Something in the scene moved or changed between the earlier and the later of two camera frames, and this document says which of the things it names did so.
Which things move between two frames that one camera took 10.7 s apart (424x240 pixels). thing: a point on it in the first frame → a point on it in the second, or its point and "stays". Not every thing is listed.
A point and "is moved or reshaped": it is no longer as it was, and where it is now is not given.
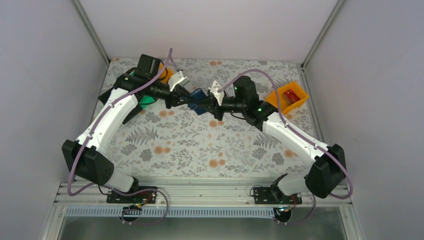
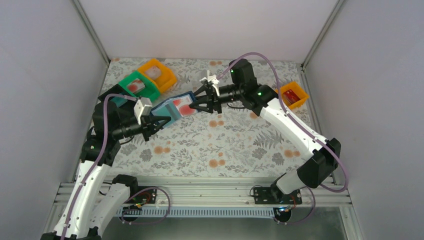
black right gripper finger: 204,102 → 202,88
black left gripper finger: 185,94 → 157,118
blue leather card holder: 196,95 is moved or reshaped
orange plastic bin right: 284,106 stays
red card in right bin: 290,96 stays
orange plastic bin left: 166,73 stays
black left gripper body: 178,99 → 145,127
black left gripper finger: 180,102 → 159,126
